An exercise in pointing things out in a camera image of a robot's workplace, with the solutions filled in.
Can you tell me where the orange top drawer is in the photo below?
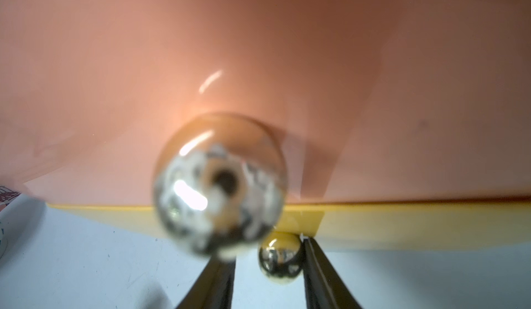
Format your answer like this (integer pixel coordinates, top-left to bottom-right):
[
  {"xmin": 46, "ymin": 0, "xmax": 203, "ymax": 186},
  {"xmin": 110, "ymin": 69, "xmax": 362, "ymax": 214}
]
[{"xmin": 0, "ymin": 0, "xmax": 531, "ymax": 260}]

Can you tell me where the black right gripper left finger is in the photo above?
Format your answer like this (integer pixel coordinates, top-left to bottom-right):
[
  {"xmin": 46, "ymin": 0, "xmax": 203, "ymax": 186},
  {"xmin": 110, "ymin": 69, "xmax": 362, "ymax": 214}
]
[{"xmin": 176, "ymin": 257, "xmax": 236, "ymax": 309}]

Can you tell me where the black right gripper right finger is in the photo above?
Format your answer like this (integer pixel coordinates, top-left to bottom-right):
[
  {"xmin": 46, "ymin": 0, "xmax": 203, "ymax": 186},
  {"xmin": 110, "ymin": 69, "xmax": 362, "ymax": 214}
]
[{"xmin": 303, "ymin": 238, "xmax": 362, "ymax": 309}]

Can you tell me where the blue patterned bowl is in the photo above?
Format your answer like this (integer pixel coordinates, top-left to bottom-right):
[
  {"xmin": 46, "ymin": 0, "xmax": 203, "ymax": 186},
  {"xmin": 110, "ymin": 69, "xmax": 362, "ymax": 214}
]
[{"xmin": 0, "ymin": 223, "xmax": 8, "ymax": 258}]

